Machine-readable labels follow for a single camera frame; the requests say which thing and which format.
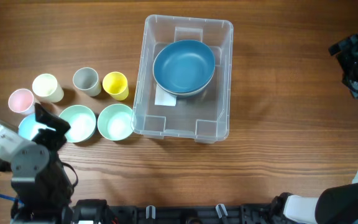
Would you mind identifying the beige plate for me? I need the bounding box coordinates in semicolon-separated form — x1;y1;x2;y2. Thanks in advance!
154;70;214;96

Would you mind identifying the blue plate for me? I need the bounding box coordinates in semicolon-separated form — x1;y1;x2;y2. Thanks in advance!
176;90;205;99
152;39;216;94

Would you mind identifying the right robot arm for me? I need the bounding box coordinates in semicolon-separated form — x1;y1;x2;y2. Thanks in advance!
267;34;358;223

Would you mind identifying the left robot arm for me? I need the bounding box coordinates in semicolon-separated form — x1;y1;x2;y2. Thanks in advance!
0;103;118;224

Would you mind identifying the white label in container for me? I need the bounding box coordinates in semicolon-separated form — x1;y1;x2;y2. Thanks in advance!
154;85;177;106

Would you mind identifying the clear plastic storage container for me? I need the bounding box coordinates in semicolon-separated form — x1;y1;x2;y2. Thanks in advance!
132;14;234;143

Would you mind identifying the light blue bowl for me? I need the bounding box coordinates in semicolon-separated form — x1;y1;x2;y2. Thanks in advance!
18;113;47;141

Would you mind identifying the pink cup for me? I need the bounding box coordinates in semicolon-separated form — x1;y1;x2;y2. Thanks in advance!
8;88;40;116

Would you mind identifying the pale green cup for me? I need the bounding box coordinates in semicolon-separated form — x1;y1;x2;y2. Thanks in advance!
32;73;64;103

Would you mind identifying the mint green bowl left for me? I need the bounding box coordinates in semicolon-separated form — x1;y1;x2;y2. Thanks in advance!
59;105;96;143

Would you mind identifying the mint green bowl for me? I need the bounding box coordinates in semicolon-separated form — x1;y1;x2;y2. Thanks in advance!
97;104;133;141
59;105;96;143

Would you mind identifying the grey cup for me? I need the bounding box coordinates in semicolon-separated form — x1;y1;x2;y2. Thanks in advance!
73;67;101;97

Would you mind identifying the mint green bowl right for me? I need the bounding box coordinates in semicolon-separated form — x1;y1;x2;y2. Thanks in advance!
97;104;133;141

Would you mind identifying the yellow cup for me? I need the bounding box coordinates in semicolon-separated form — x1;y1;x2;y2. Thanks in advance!
102;72;129;101

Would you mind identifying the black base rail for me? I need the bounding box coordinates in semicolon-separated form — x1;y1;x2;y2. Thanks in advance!
110;204;292;224

